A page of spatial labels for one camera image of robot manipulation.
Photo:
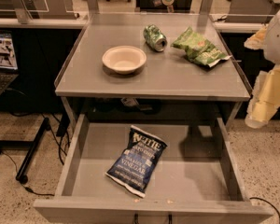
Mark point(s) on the laptop computer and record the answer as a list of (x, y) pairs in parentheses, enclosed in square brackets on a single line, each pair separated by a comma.
[(8, 64)]

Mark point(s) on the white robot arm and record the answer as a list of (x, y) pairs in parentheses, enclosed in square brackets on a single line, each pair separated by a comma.
[(271, 48)]

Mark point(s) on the green soda can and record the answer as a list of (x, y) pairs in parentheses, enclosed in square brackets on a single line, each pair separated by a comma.
[(155, 38)]

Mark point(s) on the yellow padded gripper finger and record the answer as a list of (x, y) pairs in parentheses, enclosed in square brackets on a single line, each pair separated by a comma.
[(256, 41), (265, 99)]

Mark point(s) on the open grey drawer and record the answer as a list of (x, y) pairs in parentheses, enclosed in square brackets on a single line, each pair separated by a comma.
[(196, 180)]

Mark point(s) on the grey counter cabinet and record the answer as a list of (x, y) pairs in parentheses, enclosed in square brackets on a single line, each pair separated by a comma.
[(166, 75)]

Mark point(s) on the blue Kettle chip bag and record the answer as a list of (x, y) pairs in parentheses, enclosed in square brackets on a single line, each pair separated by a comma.
[(134, 167)]

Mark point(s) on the black desk stand leg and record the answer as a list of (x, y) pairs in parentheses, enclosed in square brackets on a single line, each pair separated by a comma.
[(29, 146)]

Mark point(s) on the green chip bag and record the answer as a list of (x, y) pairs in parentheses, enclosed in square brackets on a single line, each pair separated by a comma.
[(199, 50)]

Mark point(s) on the white paper bowl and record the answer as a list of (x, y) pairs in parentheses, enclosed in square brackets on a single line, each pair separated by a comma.
[(124, 59)]

